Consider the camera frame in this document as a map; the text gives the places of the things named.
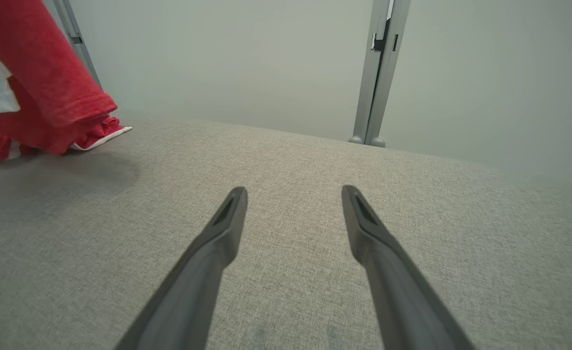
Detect grey metal double post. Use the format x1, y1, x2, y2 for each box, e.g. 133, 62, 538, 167
348, 0, 411, 148

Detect red trousers with white panel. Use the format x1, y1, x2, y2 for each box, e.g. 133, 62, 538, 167
0, 0, 118, 155

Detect red garment broad white stripe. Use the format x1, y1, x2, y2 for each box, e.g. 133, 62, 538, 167
0, 116, 133, 168

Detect thin grey metal post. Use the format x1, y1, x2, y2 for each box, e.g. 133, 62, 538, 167
53, 0, 103, 90

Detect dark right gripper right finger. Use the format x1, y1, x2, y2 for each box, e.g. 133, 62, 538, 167
341, 185, 476, 350

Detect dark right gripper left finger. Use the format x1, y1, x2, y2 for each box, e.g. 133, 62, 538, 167
115, 186, 248, 350

